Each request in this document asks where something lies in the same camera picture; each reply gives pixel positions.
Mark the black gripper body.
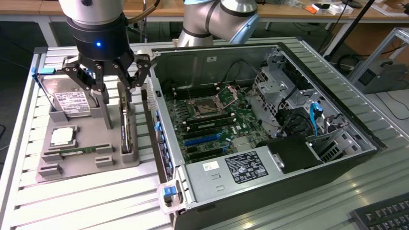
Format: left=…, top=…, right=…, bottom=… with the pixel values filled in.
left=66, top=13, right=138, bottom=68

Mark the graphics card with metal bracket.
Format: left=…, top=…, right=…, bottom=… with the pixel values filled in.
left=117, top=81, right=137, bottom=154

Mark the thin socket locking lever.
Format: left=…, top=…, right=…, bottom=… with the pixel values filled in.
left=186, top=80, right=195, bottom=105

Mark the black RAM slot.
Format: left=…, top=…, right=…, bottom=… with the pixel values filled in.
left=186, top=115, right=234, bottom=123
left=174, top=88, right=222, bottom=96
left=174, top=91, right=222, bottom=99
left=186, top=113, right=234, bottom=120
left=174, top=85, right=220, bottom=93
left=173, top=82, right=219, bottom=90

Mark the grey parts rack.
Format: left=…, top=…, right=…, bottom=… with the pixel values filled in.
left=34, top=83, right=142, bottom=184

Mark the CPU socket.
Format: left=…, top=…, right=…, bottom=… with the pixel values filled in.
left=189, top=98, right=222, bottom=118

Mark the silver CPU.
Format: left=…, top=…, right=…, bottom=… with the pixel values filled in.
left=51, top=128, right=78, bottom=146

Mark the wooden desk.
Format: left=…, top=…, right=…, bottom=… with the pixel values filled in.
left=258, top=0, right=409, bottom=58
left=0, top=0, right=186, bottom=47

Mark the metal socket cover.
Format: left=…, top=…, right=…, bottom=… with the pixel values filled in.
left=214, top=85, right=246, bottom=108

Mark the RAM stick with white label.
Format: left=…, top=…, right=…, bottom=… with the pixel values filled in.
left=187, top=118, right=238, bottom=132

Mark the bare green RAM stick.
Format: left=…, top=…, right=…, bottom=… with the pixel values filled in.
left=45, top=147, right=99, bottom=156

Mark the long black expansion slot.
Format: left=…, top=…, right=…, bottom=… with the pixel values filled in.
left=183, top=129, right=220, bottom=141
left=189, top=147, right=224, bottom=158
left=191, top=152, right=227, bottom=162

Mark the blue expansion slot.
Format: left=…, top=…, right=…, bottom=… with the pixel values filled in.
left=185, top=134, right=220, bottom=147

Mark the green motherboard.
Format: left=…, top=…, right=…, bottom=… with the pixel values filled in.
left=165, top=83, right=272, bottom=163

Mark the metal disk bay cage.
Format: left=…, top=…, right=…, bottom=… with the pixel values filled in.
left=254, top=66, right=310, bottom=120

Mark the silver chipset heatsink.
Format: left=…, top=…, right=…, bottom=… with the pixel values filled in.
left=232, top=138, right=256, bottom=150

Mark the grey power supply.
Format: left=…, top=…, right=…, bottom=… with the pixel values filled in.
left=186, top=146, right=286, bottom=204

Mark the black plastic shroud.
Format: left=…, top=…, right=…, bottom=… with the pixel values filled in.
left=258, top=138, right=324, bottom=174

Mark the white box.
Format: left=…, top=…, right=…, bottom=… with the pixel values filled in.
left=330, top=4, right=355, bottom=15

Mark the black tripod pole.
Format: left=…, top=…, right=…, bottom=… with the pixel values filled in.
left=324, top=0, right=378, bottom=59

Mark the perforated metal bay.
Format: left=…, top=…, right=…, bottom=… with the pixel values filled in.
left=306, top=128, right=364, bottom=164

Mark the open black PC case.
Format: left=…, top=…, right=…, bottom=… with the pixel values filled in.
left=137, top=42, right=390, bottom=230

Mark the black keyboard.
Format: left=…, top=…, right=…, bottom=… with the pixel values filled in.
left=348, top=193, right=409, bottom=230

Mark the hard disk with blue bracket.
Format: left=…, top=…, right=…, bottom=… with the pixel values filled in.
left=33, top=68, right=101, bottom=118

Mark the tan gripper cable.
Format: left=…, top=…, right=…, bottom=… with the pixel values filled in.
left=126, top=0, right=162, bottom=25

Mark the dark looping wire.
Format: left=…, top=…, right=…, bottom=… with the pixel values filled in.
left=223, top=59, right=258, bottom=84

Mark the black wire bundle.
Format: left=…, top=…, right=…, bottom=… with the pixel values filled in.
left=275, top=91, right=314, bottom=138

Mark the blue SATA wire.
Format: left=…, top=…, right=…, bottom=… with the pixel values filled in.
left=308, top=102, right=323, bottom=137

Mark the grey machine with black handle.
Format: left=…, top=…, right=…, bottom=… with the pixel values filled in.
left=348, top=59, right=409, bottom=94

